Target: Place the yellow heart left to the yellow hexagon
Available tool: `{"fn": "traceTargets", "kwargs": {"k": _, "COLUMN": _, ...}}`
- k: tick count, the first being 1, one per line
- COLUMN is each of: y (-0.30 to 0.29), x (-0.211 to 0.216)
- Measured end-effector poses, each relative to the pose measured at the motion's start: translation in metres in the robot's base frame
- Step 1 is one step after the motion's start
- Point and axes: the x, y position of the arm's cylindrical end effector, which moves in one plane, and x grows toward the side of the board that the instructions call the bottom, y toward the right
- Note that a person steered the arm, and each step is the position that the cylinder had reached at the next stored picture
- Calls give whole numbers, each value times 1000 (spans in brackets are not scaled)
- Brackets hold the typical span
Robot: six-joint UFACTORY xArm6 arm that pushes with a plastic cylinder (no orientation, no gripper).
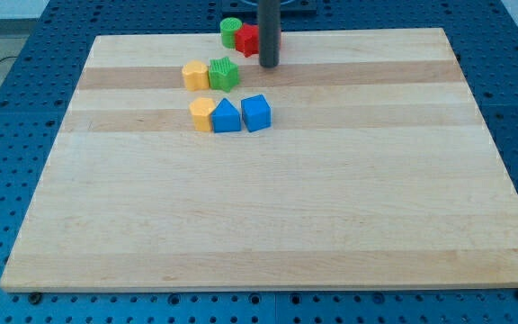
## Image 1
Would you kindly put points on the yellow hexagon block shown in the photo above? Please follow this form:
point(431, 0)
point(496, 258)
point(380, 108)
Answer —
point(201, 110)

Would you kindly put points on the yellow heart block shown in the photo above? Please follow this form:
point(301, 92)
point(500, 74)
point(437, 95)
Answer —
point(196, 75)

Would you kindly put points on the blue cube block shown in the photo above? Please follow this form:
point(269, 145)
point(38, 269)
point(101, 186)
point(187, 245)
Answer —
point(256, 113)

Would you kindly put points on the blue triangle block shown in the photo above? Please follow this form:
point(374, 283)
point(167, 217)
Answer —
point(226, 117)

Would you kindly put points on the green star block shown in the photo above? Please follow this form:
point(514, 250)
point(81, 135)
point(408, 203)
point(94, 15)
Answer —
point(223, 74)

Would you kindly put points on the wooden board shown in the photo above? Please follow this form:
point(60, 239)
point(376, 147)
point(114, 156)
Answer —
point(378, 173)

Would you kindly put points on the red block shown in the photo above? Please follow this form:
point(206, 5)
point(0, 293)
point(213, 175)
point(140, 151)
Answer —
point(246, 40)

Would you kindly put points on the green cylinder block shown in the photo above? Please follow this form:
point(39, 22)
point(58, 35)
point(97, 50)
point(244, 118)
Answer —
point(228, 27)

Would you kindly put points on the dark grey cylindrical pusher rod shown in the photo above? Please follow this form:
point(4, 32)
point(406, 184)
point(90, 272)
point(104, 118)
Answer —
point(269, 28)

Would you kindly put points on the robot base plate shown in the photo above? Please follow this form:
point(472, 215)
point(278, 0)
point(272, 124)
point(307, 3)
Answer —
point(250, 6)

